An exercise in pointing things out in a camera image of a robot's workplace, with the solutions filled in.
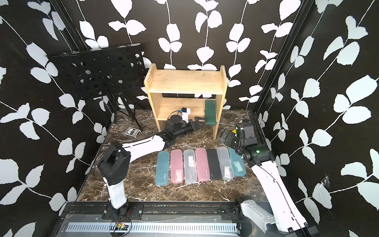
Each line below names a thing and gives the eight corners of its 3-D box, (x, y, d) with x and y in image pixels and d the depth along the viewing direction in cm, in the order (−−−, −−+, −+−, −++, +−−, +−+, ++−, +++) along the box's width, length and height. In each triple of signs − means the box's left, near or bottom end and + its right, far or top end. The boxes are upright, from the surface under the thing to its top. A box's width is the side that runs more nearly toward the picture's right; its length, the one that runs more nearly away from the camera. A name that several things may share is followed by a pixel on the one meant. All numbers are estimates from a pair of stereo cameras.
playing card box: (125, 134, 107) (124, 132, 106) (129, 128, 111) (128, 126, 109) (136, 137, 106) (135, 135, 104) (140, 131, 109) (139, 129, 108)
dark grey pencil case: (210, 180, 87) (211, 178, 85) (206, 150, 99) (207, 149, 98) (222, 179, 87) (222, 178, 85) (216, 150, 100) (217, 148, 98)
